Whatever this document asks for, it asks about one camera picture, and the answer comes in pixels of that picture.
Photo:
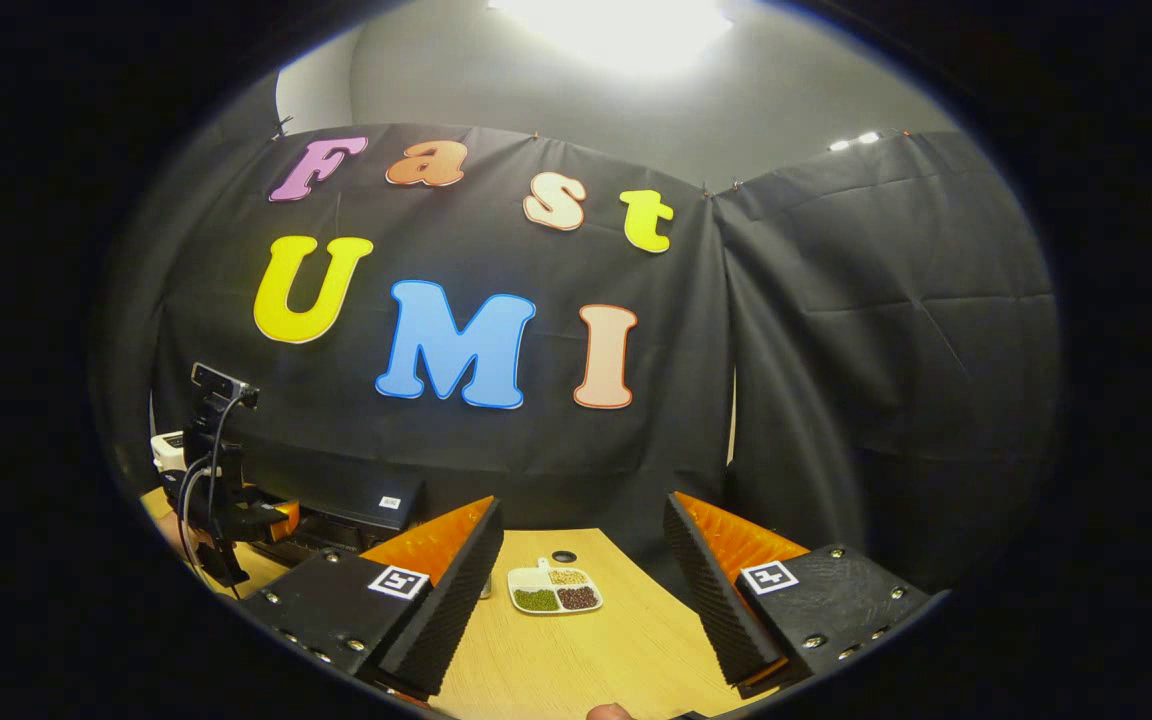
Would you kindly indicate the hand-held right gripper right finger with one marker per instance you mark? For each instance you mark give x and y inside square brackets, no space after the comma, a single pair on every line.
[721,610]

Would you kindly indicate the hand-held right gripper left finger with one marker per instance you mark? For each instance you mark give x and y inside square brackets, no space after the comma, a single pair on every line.
[456,600]

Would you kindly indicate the large ceiling light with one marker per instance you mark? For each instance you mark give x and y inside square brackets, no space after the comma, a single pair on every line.
[616,30]

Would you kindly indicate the white toaster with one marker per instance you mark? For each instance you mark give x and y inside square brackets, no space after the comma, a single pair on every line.
[168,452]

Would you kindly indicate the small ceiling lights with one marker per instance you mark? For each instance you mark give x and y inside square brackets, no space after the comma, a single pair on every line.
[856,140]

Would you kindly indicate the black electric oven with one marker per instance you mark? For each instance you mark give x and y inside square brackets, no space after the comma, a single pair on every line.
[336,490]

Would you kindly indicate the white divided plate of beans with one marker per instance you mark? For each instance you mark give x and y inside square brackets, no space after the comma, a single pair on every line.
[554,590]

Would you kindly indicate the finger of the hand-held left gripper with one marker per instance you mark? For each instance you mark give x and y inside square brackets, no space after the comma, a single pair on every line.
[284,520]

